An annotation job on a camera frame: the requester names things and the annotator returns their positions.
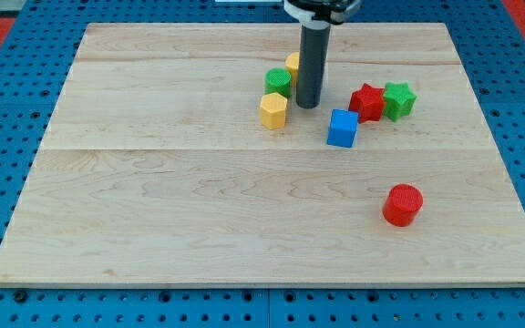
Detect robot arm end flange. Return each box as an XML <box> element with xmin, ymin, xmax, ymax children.
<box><xmin>283</xmin><ymin>0</ymin><xmax>362</xmax><ymax>25</ymax></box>

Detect yellow hexagon block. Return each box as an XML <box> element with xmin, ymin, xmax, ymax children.
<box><xmin>260</xmin><ymin>93</ymin><xmax>288</xmax><ymax>129</ymax></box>

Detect blue cube block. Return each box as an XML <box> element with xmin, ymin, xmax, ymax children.
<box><xmin>326</xmin><ymin>108</ymin><xmax>359</xmax><ymax>148</ymax></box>

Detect green cylinder block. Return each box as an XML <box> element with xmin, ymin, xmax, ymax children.
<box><xmin>264</xmin><ymin>67</ymin><xmax>291</xmax><ymax>98</ymax></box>

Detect yellow block behind pusher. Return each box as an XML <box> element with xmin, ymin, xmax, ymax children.
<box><xmin>284</xmin><ymin>52</ymin><xmax>300</xmax><ymax>87</ymax></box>

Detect wooden board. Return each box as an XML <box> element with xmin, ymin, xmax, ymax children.
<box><xmin>0</xmin><ymin>23</ymin><xmax>525</xmax><ymax>289</ymax></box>

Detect red star block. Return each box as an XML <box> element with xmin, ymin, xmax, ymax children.
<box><xmin>348</xmin><ymin>83</ymin><xmax>386</xmax><ymax>124</ymax></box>

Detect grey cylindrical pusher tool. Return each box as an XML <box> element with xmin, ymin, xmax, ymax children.
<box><xmin>296</xmin><ymin>23</ymin><xmax>330</xmax><ymax>108</ymax></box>

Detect red cylinder block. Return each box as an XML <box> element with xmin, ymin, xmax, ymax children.
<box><xmin>382</xmin><ymin>184</ymin><xmax>424</xmax><ymax>227</ymax></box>

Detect green star block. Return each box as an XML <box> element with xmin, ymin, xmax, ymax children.
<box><xmin>383</xmin><ymin>82</ymin><xmax>417</xmax><ymax>122</ymax></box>

